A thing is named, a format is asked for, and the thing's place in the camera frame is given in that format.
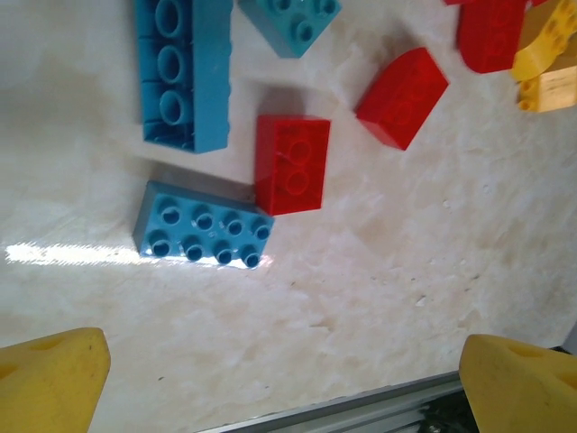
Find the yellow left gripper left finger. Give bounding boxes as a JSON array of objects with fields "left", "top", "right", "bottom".
[{"left": 0, "top": 327, "right": 112, "bottom": 433}]

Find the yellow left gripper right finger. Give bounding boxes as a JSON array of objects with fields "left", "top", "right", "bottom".
[{"left": 458, "top": 334, "right": 577, "bottom": 433}]

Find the blue eight-stud brick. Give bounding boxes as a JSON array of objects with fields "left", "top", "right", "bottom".
[{"left": 133, "top": 180, "right": 276, "bottom": 271}]

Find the red curved brick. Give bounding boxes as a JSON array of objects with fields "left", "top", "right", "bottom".
[
  {"left": 354, "top": 47, "right": 451, "bottom": 152},
  {"left": 457, "top": 0, "right": 528, "bottom": 75}
]

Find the red rectangular brick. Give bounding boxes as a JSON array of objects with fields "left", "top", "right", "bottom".
[{"left": 253, "top": 115, "right": 332, "bottom": 217}]

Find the yellow arch brick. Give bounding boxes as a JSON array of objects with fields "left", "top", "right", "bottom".
[{"left": 511, "top": 0, "right": 577, "bottom": 85}]

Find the long blue brick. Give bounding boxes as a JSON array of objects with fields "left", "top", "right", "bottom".
[{"left": 133, "top": 0, "right": 234, "bottom": 155}]

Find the small teal square brick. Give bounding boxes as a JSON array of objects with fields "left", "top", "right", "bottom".
[{"left": 237, "top": 0, "right": 343, "bottom": 60}]

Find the aluminium table rail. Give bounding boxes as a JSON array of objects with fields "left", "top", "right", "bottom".
[{"left": 197, "top": 369, "right": 470, "bottom": 433}]

